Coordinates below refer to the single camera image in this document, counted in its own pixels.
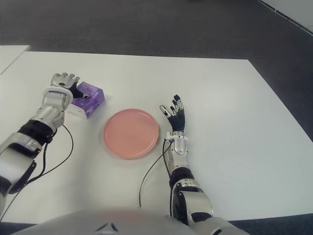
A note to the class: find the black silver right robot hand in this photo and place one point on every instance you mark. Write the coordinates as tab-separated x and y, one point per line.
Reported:
178	121

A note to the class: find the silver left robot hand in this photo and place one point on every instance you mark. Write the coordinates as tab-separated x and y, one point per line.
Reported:
61	79

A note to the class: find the purple tissue paper pack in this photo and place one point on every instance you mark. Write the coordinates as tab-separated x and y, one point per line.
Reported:
94	102

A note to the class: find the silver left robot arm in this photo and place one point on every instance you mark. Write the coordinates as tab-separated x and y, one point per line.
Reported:
51	107

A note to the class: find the pink round plate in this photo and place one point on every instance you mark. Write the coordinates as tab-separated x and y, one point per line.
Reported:
130	134

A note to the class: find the grey robot torso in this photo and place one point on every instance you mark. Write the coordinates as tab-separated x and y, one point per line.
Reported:
102	221

